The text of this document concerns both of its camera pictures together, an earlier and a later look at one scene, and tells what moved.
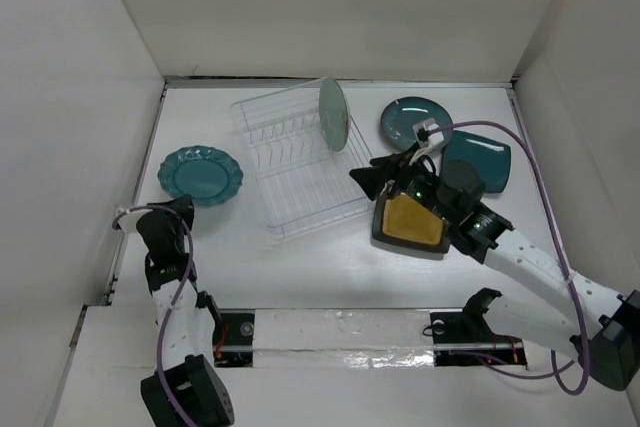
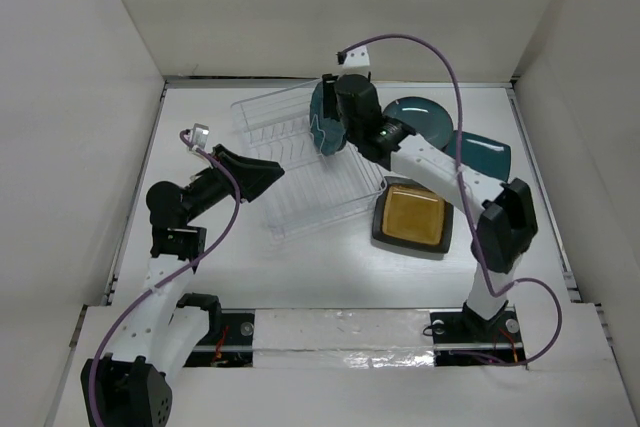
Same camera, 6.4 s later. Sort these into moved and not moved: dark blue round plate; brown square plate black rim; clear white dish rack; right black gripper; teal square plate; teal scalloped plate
Moved: right black gripper; teal scalloped plate
Not moved: teal square plate; dark blue round plate; clear white dish rack; brown square plate black rim
